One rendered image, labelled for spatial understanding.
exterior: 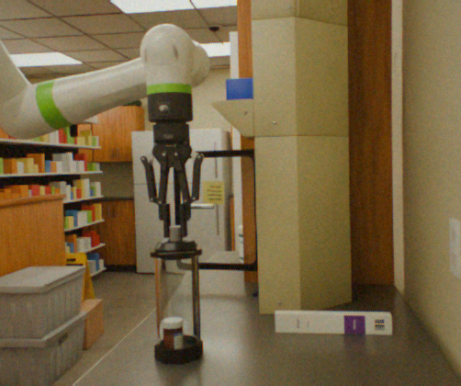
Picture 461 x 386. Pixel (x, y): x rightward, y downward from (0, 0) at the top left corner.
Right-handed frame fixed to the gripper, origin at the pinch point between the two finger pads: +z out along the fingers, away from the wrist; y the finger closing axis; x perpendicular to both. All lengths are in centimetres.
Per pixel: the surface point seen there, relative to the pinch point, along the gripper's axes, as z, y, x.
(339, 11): -52, 37, 43
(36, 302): 68, -138, 185
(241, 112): -24.8, 10.7, 30.9
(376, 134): -19, 49, 68
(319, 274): 19, 30, 35
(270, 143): -16.3, 18.2, 30.8
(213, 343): 28.6, 5.7, 7.7
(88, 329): 109, -140, 259
